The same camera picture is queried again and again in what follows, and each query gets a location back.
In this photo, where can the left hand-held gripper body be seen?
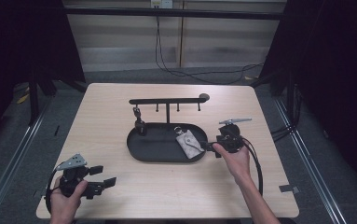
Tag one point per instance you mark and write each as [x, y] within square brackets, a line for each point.
[72, 180]

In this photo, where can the person's left hand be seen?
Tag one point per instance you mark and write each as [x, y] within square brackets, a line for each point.
[62, 208]

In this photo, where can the black curtain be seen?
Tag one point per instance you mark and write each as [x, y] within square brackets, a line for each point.
[17, 46]
[337, 62]

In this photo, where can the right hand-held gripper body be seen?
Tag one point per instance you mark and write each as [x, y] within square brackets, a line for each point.
[230, 138]

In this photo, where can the black horizontal metal bar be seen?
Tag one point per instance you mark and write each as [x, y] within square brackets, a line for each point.
[167, 12]

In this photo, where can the person's right hand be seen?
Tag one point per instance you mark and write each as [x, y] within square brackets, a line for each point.
[238, 165]

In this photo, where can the black car key with carabiner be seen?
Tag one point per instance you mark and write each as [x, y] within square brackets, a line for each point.
[139, 124]

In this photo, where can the metal floor rail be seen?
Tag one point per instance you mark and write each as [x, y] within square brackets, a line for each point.
[309, 161]
[14, 155]

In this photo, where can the white wall socket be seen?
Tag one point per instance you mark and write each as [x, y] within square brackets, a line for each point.
[162, 3]

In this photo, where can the grey tape strip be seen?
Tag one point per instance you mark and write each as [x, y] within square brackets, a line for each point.
[288, 188]

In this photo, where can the black key rack with tray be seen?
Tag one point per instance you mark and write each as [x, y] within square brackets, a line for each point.
[157, 146]

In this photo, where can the yellow tape piece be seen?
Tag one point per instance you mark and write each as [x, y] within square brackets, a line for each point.
[23, 98]

